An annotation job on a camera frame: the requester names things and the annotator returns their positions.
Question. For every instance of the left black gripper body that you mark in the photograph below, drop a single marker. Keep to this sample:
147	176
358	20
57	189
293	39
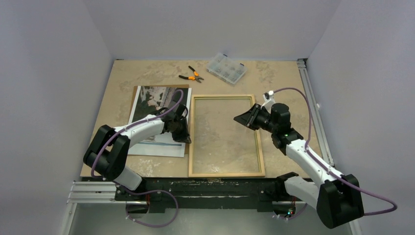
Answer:
174	131

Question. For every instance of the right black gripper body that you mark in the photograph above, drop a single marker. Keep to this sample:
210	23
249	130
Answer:
253	116

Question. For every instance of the glossy photo print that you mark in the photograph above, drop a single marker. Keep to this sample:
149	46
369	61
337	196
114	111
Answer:
164	110

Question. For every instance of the green wooden picture frame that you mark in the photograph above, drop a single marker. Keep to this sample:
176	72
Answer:
221	147

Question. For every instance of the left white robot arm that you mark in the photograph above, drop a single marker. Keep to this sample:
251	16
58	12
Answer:
107	153

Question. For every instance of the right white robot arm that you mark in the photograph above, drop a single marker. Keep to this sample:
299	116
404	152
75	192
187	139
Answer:
332	194

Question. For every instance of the orange black pliers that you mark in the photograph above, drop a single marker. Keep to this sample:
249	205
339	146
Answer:
194	77

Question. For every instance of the clear plastic organizer box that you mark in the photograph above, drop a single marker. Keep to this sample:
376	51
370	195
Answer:
226	69

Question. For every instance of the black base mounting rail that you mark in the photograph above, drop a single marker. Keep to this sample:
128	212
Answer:
260	194

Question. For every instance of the aluminium extrusion frame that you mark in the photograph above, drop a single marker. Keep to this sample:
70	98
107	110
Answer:
261	76

